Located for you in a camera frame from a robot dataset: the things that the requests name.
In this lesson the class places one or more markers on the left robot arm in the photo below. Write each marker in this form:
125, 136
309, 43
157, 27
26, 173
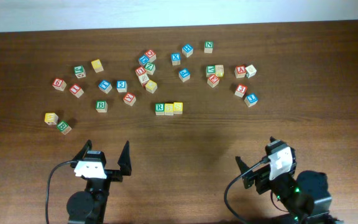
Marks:
89, 205

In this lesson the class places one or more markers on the green V block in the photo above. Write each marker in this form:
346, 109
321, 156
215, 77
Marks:
210, 70

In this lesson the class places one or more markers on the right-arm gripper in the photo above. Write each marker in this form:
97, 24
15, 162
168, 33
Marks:
259, 175

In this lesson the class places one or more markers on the green J block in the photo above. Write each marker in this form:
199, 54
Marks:
79, 71

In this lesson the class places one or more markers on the red U block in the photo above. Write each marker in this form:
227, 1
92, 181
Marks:
140, 71

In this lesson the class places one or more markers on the red 3 block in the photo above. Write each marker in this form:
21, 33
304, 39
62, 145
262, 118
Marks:
240, 90

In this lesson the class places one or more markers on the yellow S block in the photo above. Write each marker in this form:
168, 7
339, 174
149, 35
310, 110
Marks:
178, 107
169, 109

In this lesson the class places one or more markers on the plain 4 block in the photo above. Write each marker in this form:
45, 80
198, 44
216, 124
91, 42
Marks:
219, 70

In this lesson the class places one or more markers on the blue P block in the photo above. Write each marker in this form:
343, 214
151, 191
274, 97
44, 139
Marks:
184, 75

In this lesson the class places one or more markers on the yellow C block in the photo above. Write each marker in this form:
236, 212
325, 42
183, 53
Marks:
151, 86

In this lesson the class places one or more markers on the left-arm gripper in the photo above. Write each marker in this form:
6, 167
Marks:
112, 173

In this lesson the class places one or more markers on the red E block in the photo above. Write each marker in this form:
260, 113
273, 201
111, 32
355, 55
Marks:
213, 80

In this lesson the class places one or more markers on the blue 1 block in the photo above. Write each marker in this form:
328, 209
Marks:
250, 100

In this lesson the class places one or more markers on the white picture block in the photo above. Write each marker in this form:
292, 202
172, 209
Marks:
250, 71

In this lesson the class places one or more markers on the red 6 block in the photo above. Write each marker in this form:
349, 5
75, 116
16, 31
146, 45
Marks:
59, 84

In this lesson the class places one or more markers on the green N block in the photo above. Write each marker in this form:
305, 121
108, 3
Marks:
208, 47

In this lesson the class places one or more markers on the blue T block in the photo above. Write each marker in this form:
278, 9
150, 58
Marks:
105, 86

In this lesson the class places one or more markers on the green Z block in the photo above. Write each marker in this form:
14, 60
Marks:
150, 68

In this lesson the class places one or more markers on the blue 5 block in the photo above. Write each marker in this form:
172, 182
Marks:
121, 86

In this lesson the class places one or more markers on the green B block centre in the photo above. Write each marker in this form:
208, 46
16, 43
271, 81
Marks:
101, 106

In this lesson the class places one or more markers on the green b block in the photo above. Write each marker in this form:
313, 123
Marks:
63, 127
101, 106

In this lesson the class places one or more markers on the green B block left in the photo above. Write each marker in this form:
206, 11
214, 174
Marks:
63, 127

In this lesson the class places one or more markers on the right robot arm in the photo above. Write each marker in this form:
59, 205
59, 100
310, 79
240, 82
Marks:
306, 198

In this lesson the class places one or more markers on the red I block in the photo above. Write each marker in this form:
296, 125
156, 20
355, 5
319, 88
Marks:
76, 90

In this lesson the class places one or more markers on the yellow M block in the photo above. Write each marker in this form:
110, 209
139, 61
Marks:
51, 118

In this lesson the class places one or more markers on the blue X block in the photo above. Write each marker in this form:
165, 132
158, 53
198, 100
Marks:
175, 58

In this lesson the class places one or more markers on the red Y block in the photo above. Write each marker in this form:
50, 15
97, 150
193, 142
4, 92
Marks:
129, 99

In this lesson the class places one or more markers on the leaf picture block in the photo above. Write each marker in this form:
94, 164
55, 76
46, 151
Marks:
144, 79

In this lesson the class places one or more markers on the blue D block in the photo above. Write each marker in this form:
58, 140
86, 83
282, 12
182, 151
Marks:
143, 60

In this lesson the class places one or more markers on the green R block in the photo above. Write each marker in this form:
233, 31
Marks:
159, 109

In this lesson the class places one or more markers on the red A block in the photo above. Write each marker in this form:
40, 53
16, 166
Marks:
240, 71

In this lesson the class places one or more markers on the blue H block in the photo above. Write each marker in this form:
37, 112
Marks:
187, 50

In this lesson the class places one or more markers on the yellow block far left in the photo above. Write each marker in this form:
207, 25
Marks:
97, 66

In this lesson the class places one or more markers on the red Q block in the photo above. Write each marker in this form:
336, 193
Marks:
150, 54

